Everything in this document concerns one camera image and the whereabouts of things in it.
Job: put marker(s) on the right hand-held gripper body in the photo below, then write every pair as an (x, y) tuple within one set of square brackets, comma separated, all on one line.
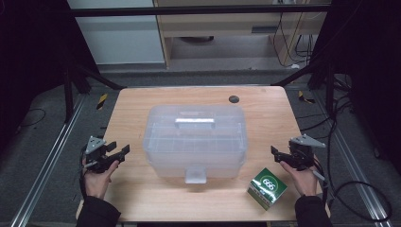
[(304, 153)]

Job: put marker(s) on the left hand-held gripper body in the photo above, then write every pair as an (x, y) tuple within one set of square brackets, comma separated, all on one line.
[(96, 153)]

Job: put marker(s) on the green cardboard box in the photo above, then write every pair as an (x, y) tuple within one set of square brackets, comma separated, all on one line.
[(267, 189)]

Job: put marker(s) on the clear plastic storage box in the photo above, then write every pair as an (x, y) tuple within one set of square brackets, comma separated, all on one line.
[(195, 142)]

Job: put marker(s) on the person's right hand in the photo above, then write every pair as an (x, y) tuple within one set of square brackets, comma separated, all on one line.
[(302, 181)]

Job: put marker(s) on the person's left hand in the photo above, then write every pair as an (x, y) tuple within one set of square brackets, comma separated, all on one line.
[(97, 183)]

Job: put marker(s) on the yellow black striped tape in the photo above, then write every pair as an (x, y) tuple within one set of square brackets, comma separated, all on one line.
[(101, 101), (305, 97)]

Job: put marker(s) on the black metal stand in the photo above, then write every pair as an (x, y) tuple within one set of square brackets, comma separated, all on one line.
[(67, 94), (329, 88)]

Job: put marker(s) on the dark round table grommet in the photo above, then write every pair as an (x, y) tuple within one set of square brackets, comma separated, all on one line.
[(234, 99)]

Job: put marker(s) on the black curtain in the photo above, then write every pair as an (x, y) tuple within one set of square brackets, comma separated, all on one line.
[(372, 78), (31, 63)]

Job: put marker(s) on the white cabinet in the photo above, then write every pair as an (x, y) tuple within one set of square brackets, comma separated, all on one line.
[(119, 41)]

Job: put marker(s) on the light wooden cabinet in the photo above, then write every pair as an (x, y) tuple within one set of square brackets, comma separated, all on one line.
[(220, 26)]

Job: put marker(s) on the aluminium floor rail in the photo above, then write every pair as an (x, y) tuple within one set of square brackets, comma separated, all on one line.
[(356, 170), (47, 160)]

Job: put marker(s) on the black horizontal frame bar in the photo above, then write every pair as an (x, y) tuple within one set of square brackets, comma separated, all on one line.
[(189, 10)]

